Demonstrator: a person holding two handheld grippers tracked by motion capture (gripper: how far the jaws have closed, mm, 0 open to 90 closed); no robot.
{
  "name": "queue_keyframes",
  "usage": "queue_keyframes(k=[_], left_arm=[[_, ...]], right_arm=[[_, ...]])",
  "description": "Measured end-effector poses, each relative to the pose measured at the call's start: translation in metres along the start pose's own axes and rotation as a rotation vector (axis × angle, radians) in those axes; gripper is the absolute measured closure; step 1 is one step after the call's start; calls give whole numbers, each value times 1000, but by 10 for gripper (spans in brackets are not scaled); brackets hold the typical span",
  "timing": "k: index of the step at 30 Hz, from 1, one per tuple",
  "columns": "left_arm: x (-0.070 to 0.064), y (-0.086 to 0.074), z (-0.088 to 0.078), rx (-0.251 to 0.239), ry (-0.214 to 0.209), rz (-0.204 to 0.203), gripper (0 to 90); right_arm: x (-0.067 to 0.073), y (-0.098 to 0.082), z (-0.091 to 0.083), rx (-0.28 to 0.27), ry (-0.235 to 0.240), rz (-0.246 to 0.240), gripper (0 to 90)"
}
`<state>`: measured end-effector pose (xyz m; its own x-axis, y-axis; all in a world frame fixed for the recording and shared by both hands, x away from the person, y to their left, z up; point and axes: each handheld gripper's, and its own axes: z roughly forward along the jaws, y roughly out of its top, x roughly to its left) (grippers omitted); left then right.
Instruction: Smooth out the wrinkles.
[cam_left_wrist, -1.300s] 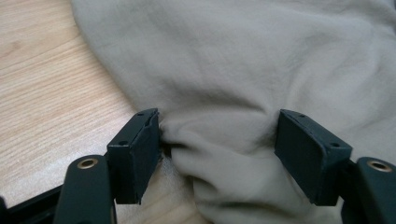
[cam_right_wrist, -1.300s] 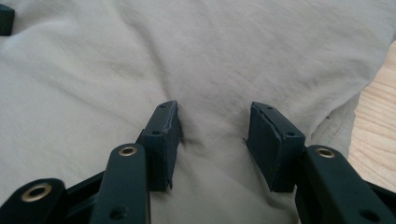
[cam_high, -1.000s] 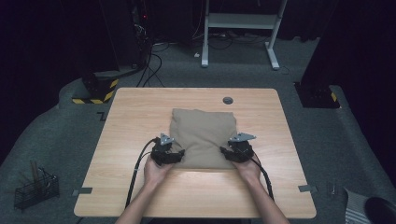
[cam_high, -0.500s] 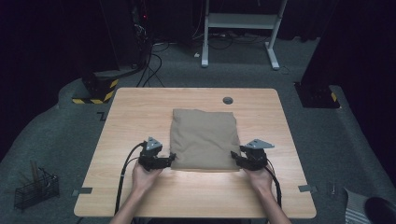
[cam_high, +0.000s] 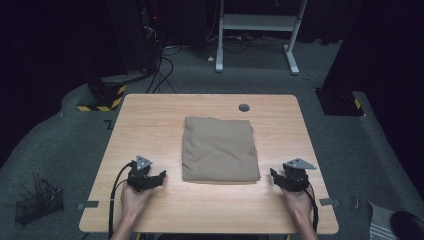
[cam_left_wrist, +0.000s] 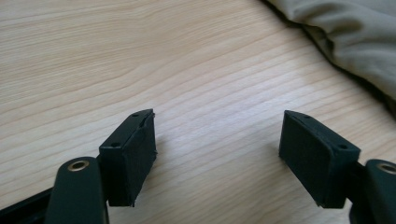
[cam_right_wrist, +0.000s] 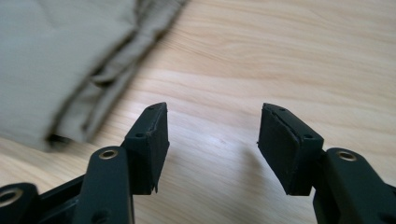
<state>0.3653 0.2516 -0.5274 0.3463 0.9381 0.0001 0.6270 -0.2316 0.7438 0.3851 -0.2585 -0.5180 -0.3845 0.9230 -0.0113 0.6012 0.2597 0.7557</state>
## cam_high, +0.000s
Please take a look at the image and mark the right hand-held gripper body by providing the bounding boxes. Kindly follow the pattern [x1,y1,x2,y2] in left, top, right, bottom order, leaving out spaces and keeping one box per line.
[281,157,318,193]

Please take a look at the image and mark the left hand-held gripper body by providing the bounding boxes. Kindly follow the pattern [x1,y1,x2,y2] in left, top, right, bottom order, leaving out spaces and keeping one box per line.
[126,154,154,193]

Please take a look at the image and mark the beige pants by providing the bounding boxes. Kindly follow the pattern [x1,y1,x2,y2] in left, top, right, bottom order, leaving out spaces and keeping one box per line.
[181,115,262,184]

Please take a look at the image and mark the person's right hand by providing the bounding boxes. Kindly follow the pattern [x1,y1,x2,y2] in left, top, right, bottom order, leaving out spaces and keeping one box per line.
[282,184,316,218]

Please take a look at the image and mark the person's left hand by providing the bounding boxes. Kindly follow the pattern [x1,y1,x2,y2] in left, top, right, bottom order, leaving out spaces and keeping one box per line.
[120,182,153,218]

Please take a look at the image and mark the grey tape strip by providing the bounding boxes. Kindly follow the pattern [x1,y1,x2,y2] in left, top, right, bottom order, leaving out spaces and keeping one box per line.
[318,197,341,208]
[76,200,100,211]

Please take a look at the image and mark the yellow black striped base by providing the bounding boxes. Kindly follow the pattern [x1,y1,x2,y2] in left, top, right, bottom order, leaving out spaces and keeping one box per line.
[76,82,129,113]

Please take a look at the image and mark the black stand base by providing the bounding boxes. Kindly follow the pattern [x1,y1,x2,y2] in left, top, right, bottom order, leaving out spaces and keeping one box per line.
[314,87,365,117]

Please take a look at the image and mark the grey striped cloth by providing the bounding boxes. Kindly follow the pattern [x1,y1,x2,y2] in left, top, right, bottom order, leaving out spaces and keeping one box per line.
[368,201,398,240]

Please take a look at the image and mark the person's black shoe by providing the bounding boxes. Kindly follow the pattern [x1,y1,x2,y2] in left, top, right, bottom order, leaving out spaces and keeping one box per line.
[389,210,424,240]

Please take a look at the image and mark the dark equipment rack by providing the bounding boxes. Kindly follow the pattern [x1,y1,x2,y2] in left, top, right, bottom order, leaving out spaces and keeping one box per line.
[139,0,165,74]

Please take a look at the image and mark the white metal stand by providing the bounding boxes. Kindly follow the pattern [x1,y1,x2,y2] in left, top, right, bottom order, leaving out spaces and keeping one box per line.
[214,0,308,76]

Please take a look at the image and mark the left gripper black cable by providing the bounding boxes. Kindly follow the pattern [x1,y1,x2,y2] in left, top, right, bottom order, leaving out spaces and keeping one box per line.
[107,161,135,240]

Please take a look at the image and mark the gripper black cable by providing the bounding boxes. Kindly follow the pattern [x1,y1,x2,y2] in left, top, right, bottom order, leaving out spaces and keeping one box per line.
[304,187,320,233]
[107,161,135,240]

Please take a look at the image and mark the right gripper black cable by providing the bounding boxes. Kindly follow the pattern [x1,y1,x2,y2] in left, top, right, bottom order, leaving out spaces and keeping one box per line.
[304,187,320,233]

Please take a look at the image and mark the black floor cables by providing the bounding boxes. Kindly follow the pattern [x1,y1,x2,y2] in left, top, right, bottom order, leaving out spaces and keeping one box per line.
[145,43,183,95]

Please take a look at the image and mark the black wire basket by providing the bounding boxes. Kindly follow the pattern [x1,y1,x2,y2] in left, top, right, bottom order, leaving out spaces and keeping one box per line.
[14,179,65,225]

